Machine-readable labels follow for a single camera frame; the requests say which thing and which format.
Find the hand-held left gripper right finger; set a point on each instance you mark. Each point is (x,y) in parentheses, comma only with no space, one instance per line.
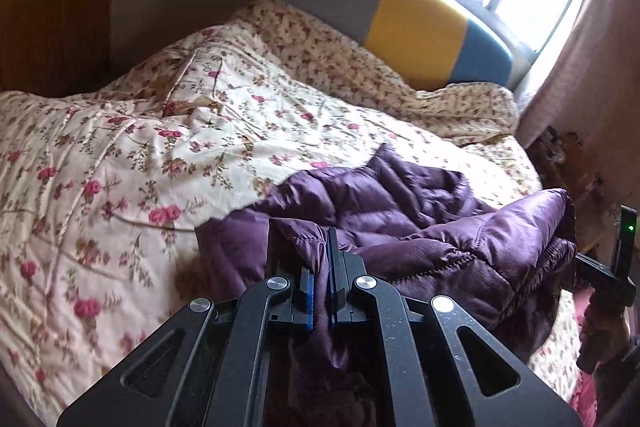
(400,347)

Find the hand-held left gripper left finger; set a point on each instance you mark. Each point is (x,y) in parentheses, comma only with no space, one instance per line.
(240,337)

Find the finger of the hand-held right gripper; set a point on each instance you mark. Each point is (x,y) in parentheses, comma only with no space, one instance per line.
(592,266)

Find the purple puffer jacket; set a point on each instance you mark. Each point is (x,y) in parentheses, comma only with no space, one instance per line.
(400,217)

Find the cluttered wooden table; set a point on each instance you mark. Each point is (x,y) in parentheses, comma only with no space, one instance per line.
(590,177)

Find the pink ruffled quilt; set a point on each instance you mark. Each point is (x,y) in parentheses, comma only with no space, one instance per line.
(587,399)

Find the long pink floral curtain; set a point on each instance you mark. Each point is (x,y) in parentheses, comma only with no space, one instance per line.
(590,82)

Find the large floral print quilt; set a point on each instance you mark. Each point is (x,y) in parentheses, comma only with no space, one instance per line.
(150,157)

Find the floral pillow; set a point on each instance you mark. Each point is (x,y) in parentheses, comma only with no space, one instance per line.
(350,52)

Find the grey yellow blue headboard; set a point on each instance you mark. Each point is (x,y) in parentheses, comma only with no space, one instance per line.
(410,22)

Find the wooden wardrobe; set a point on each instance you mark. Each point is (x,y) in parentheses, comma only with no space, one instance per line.
(50,7)

